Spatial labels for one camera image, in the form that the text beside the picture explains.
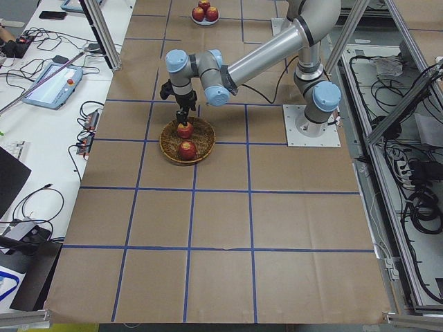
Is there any white plate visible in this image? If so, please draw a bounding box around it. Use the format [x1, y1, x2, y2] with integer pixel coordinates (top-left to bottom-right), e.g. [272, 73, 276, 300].
[191, 17, 220, 26]

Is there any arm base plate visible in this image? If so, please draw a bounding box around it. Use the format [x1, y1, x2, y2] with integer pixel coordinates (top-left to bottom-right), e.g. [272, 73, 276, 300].
[269, 18, 298, 48]
[282, 104, 341, 148]

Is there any plate apple two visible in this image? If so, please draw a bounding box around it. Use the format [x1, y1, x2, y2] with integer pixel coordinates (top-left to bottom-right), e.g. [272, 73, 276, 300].
[191, 7, 206, 22]

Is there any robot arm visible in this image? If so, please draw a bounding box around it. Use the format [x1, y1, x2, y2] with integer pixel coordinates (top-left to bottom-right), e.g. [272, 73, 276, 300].
[160, 0, 341, 137]

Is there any yellow-red apple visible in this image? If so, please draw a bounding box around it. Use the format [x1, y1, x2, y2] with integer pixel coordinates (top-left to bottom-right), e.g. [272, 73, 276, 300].
[177, 122, 194, 139]

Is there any plate apple three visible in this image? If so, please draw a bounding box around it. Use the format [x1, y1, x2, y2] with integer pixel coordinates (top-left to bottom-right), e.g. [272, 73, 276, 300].
[206, 6, 219, 22]

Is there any blue teach pendant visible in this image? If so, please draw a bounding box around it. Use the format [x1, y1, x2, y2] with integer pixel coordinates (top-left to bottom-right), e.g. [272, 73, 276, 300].
[23, 65, 83, 109]
[60, 0, 83, 13]

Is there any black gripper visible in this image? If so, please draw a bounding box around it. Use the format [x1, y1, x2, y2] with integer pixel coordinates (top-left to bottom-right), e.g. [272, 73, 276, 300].
[160, 80, 197, 127]

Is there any dark red basket apple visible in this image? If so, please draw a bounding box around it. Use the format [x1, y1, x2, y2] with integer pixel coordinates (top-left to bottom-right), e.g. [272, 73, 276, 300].
[179, 140, 197, 160]

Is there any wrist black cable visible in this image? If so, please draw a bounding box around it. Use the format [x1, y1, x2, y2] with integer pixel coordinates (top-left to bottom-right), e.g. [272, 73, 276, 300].
[238, 57, 298, 104]

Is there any aluminium frame post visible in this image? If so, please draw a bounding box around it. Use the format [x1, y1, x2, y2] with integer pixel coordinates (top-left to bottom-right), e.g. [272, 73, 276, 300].
[80, 0, 122, 73]

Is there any black laptop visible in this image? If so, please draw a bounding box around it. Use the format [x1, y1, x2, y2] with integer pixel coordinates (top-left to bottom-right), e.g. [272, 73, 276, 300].
[0, 148, 31, 217]

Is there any wicker basket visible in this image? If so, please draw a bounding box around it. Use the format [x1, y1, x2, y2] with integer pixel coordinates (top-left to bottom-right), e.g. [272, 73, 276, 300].
[159, 117, 215, 165]

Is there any black smartphone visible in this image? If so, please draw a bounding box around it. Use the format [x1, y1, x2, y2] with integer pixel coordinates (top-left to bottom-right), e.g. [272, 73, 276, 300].
[39, 10, 67, 20]

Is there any plate apple one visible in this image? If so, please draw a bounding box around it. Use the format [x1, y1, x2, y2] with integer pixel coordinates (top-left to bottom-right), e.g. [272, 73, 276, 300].
[198, 0, 211, 11]

